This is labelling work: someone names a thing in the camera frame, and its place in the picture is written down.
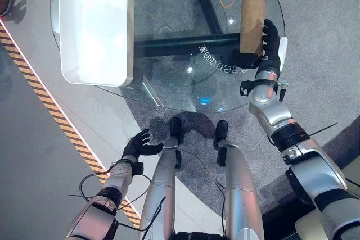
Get silver left robot leg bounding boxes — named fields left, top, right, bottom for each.
left=139, top=116, right=184, bottom=240

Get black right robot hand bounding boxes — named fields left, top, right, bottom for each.
left=235, top=19, right=289, bottom=76

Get yellow black hazard tape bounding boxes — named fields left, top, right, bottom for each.
left=0, top=22, right=141, bottom=229

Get silver right robot leg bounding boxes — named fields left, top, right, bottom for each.
left=213, top=119, right=265, bottom=240

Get black table frame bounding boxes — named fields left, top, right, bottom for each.
left=133, top=0, right=241, bottom=58

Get silver robot leg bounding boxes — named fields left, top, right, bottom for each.
left=213, top=119, right=265, bottom=240
left=139, top=116, right=184, bottom=240

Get white plastic basket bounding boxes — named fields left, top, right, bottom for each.
left=58, top=0, right=134, bottom=87

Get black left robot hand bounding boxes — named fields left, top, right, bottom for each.
left=121, top=129, right=164, bottom=162

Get round glass table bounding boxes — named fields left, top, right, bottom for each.
left=49, top=0, right=286, bottom=114

